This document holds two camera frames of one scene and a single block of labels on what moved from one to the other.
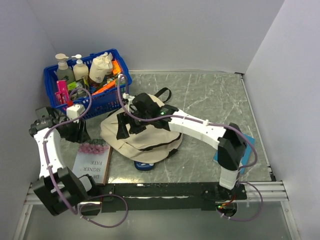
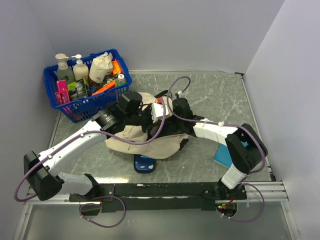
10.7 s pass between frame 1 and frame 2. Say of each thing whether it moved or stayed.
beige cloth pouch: stayed
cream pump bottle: stayed
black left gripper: moved
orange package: stayed
